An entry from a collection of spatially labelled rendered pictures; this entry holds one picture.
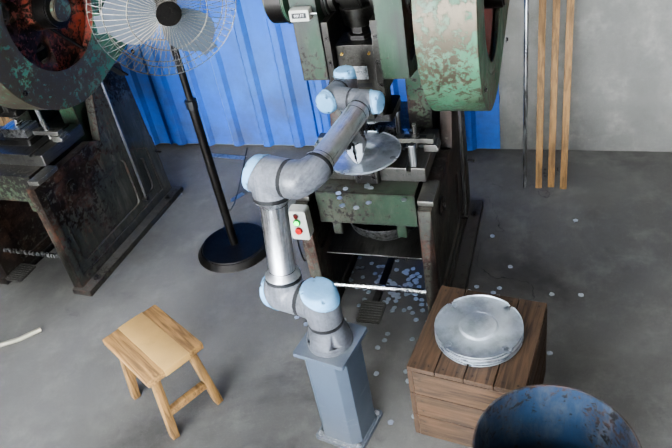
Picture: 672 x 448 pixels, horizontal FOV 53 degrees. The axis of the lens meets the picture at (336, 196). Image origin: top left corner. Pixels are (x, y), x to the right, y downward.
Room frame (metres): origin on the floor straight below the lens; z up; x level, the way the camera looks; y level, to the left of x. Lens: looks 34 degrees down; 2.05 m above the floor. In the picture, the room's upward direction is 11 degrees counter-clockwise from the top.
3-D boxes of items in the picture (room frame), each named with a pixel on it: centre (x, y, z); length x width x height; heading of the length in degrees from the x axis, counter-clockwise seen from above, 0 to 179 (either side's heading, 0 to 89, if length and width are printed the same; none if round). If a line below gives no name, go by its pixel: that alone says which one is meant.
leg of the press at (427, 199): (2.33, -0.50, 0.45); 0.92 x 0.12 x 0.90; 157
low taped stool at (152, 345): (1.85, 0.78, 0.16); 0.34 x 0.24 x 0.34; 38
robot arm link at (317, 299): (1.57, 0.11, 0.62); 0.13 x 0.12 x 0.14; 54
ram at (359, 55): (2.27, -0.18, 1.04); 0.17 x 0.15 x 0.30; 157
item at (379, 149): (2.14, -0.13, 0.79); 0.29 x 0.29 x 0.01
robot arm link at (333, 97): (2.00, -0.06, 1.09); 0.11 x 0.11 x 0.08; 54
